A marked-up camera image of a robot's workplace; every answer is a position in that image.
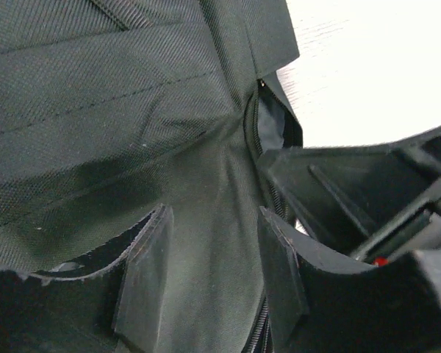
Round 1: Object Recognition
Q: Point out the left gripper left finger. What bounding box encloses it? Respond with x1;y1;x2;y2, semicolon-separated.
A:
0;205;173;352

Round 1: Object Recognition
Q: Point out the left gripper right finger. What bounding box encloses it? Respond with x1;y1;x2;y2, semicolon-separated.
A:
257;208;441;352

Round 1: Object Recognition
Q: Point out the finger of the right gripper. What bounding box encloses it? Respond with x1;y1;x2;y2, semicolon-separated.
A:
259;126;441;257

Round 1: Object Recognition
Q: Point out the black student backpack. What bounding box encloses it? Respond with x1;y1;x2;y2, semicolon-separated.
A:
0;1;301;352

